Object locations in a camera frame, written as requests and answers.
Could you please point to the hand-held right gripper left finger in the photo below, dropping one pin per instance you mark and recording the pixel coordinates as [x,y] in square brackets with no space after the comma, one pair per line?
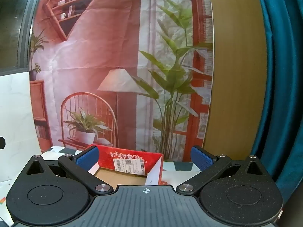
[87,159]

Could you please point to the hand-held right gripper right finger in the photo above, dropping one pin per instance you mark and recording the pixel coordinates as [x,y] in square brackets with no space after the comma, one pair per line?
[201,159]

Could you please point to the red strawberry print cardboard box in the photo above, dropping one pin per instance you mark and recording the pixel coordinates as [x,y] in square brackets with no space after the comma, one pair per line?
[132,155]

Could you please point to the white marbled panel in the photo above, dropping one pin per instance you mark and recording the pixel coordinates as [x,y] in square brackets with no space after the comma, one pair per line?
[14,113]

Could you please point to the yellow wooden board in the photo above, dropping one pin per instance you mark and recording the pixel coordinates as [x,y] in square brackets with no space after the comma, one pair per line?
[236,75]

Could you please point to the teal curtain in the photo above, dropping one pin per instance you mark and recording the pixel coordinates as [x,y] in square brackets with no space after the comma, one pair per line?
[284,87]

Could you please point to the printed room scene wall backdrop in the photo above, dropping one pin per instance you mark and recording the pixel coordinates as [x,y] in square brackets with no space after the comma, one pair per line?
[99,52]

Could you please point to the dark window with grey frame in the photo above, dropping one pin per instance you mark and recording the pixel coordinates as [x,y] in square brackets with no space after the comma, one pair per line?
[14,16]

